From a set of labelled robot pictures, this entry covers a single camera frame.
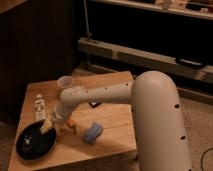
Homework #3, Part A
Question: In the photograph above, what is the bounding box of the blue sponge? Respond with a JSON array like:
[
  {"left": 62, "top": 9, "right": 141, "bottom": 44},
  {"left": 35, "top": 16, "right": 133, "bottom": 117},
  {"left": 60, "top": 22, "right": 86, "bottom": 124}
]
[{"left": 83, "top": 122, "right": 103, "bottom": 145}]

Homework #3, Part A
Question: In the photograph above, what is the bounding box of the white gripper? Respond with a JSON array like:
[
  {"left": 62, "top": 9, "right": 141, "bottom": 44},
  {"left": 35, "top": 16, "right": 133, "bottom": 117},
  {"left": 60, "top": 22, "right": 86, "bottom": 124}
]
[{"left": 40, "top": 102, "right": 73, "bottom": 135}]

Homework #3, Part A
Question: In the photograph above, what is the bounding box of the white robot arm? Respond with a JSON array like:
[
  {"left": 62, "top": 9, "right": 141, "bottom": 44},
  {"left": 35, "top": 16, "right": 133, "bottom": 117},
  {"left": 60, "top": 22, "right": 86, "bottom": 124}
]
[{"left": 41, "top": 71, "right": 192, "bottom": 171}]

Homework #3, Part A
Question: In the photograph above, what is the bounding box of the white plastic cup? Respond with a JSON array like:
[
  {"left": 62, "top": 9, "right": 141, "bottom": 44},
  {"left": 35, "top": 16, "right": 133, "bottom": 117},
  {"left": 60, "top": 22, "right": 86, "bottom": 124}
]
[{"left": 57, "top": 76, "right": 73, "bottom": 89}]

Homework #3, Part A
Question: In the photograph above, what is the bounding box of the wooden table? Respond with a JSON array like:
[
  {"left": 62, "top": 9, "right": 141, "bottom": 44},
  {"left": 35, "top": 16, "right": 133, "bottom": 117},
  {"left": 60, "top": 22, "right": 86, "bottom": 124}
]
[{"left": 8, "top": 71, "right": 136, "bottom": 171}]

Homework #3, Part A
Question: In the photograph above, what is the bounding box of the black ceramic bowl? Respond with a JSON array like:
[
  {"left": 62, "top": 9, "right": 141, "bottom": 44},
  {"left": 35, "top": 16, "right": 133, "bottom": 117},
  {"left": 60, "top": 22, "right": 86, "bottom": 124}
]
[{"left": 16, "top": 120, "right": 56, "bottom": 160}]

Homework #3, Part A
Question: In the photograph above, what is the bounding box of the black handle on rail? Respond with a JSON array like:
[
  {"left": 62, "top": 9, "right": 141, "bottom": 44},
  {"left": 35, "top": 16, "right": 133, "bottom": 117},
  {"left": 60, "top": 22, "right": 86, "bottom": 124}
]
[{"left": 175, "top": 58, "right": 207, "bottom": 70}]

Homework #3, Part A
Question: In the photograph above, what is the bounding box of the black and white brush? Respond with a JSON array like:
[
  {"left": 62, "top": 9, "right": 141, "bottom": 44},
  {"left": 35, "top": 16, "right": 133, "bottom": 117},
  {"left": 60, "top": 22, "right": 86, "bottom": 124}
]
[{"left": 89, "top": 102, "right": 102, "bottom": 108}]

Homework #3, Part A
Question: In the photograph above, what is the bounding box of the grey metal shelf rail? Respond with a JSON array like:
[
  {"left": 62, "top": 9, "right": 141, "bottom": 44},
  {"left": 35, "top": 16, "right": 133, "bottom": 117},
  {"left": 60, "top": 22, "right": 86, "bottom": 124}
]
[{"left": 78, "top": 37, "right": 213, "bottom": 84}]

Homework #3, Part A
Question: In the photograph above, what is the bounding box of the white labelled bottle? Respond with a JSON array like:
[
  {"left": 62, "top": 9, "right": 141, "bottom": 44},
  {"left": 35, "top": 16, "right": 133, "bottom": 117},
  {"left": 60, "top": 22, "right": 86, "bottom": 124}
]
[{"left": 34, "top": 94, "right": 46, "bottom": 121}]

